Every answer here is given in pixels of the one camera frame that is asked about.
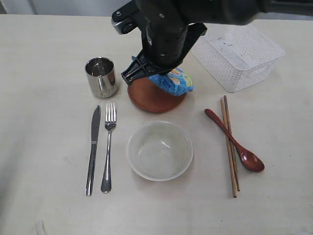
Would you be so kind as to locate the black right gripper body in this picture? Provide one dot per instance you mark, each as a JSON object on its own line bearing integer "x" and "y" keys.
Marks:
{"x": 166, "y": 40}

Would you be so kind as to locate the blue chips snack bag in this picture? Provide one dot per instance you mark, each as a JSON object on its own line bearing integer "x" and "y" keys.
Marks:
{"x": 176, "y": 82}

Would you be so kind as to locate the brown round plate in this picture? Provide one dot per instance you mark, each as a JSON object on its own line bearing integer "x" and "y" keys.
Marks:
{"x": 149, "y": 97}

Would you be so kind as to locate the shiny steel cup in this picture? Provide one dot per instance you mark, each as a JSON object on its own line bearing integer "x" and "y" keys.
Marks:
{"x": 101, "y": 77}

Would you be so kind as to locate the white plastic perforated basket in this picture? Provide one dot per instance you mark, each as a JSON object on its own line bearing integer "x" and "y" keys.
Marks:
{"x": 237, "y": 56}

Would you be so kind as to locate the silver metal fork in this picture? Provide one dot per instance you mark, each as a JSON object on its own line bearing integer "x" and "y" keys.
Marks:
{"x": 110, "y": 125}

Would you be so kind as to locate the silver table knife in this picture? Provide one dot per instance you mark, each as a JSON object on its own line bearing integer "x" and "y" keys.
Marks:
{"x": 95, "y": 123}

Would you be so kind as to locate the white speckled ceramic bowl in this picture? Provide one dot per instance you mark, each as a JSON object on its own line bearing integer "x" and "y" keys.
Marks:
{"x": 159, "y": 151}

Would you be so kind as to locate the brown wooden spoon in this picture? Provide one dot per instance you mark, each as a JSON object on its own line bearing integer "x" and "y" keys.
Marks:
{"x": 248, "y": 159}

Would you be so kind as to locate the wooden chopstick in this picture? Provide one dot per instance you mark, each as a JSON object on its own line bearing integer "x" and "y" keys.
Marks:
{"x": 231, "y": 144}
{"x": 232, "y": 174}

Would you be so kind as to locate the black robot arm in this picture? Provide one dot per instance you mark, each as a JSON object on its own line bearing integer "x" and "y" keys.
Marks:
{"x": 237, "y": 12}

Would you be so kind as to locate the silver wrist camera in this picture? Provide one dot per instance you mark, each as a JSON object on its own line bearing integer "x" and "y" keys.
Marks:
{"x": 127, "y": 18}

